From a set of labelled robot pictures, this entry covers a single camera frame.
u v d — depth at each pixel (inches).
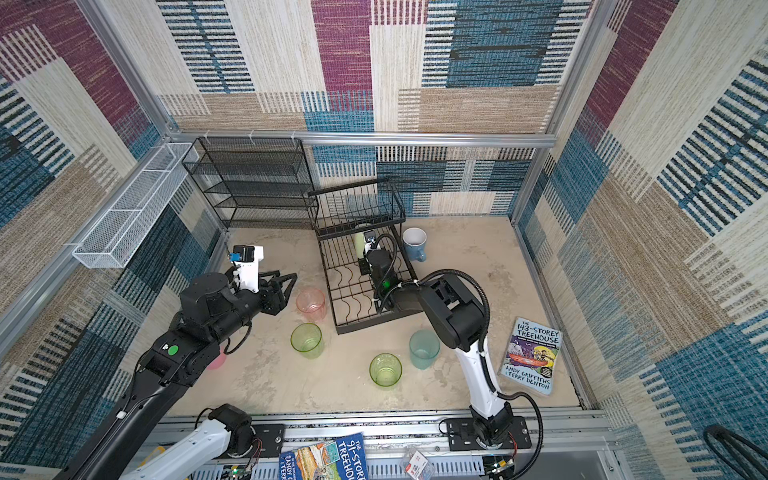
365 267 35.9
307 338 35.3
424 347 33.6
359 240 39.1
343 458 27.2
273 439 28.8
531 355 33.4
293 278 26.0
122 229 28.7
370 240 33.9
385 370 32.8
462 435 28.7
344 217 46.7
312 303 38.0
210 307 18.9
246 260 22.0
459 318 22.3
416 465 27.0
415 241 39.9
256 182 43.4
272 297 23.2
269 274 26.9
